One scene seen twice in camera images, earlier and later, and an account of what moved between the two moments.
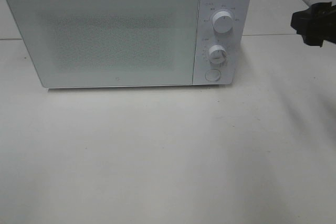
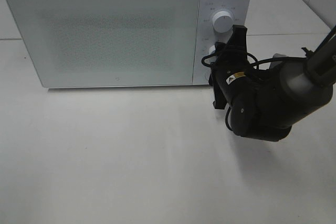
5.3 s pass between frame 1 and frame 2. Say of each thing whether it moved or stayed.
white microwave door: stayed
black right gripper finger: moved
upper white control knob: stayed
